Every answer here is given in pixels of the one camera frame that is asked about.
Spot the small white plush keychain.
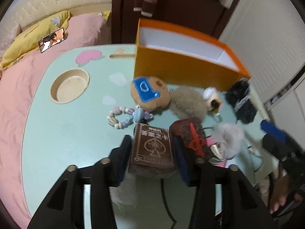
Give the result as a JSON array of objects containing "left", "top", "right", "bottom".
[{"left": 202, "top": 87, "right": 223, "bottom": 115}]

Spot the black cord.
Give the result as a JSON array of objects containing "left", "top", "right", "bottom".
[{"left": 161, "top": 179, "right": 177, "bottom": 222}]

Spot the yellow pillow with bunny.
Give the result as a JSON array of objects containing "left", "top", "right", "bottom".
[{"left": 0, "top": 11, "right": 72, "bottom": 71}]

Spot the brown playing card box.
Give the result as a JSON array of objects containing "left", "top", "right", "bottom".
[{"left": 129, "top": 123, "right": 175, "bottom": 172}]

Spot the orange cardboard box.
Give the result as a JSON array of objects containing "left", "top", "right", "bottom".
[{"left": 133, "top": 18, "right": 252, "bottom": 92}]

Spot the brown wooden door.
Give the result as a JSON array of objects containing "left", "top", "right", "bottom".
[{"left": 112, "top": 0, "right": 239, "bottom": 44}]

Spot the person's right hand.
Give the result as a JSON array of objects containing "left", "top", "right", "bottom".
[{"left": 269, "top": 170, "right": 297, "bottom": 215}]

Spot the photo card on bed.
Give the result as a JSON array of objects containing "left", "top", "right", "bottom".
[{"left": 38, "top": 28, "right": 67, "bottom": 53}]

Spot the white louvered door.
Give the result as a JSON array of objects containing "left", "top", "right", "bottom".
[{"left": 218, "top": 0, "right": 305, "bottom": 103}]

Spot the small yellow pillow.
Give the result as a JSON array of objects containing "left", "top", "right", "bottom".
[{"left": 96, "top": 11, "right": 112, "bottom": 21}]

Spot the tan fluffy pompom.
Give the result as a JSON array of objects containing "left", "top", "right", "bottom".
[{"left": 170, "top": 86, "right": 210, "bottom": 121}]

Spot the cream tufted headboard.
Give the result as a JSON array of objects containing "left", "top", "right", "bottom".
[{"left": 0, "top": 0, "right": 113, "bottom": 53}]

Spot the red plastic clip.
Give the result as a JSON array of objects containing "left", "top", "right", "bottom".
[{"left": 188, "top": 123, "right": 205, "bottom": 158}]

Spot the pink duvet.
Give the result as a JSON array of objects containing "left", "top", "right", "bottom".
[{"left": 0, "top": 13, "right": 112, "bottom": 227}]

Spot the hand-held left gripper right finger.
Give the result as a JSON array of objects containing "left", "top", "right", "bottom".
[{"left": 173, "top": 136, "right": 278, "bottom": 229}]

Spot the pastel bead bracelet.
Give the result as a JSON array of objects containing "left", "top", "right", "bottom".
[{"left": 107, "top": 105, "right": 153, "bottom": 130}]

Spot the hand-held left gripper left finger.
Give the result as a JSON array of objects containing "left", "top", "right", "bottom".
[{"left": 27, "top": 135, "right": 132, "bottom": 229}]

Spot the grey fluffy pompom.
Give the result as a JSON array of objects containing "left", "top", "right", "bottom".
[{"left": 212, "top": 123, "right": 246, "bottom": 159}]

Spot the brown bear plush keychain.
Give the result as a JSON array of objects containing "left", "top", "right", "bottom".
[{"left": 130, "top": 76, "right": 171, "bottom": 112}]

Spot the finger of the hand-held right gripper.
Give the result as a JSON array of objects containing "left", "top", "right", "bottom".
[
  {"left": 260, "top": 119, "right": 290, "bottom": 145},
  {"left": 262, "top": 132, "right": 303, "bottom": 161}
]

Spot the black lace-trimmed cloth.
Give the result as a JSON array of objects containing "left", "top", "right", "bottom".
[{"left": 225, "top": 80, "right": 257, "bottom": 124}]

